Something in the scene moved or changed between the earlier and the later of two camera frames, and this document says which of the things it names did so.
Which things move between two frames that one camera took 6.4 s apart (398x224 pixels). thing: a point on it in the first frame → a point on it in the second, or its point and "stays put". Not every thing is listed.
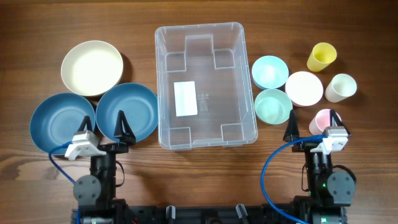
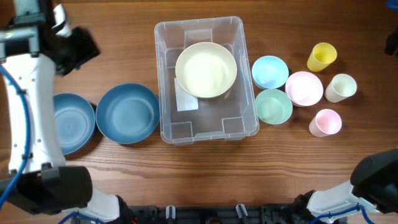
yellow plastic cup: x=322 y=55 stays put
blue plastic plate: x=138 y=105 stays put
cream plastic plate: x=89 y=68 → x=206 y=70
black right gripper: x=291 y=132 → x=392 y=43
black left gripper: x=125 y=138 → x=88 y=51
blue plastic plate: x=56 y=117 stays put
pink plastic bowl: x=304 y=89 stays put
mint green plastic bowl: x=273 y=106 stays put
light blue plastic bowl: x=269 y=72 stays put
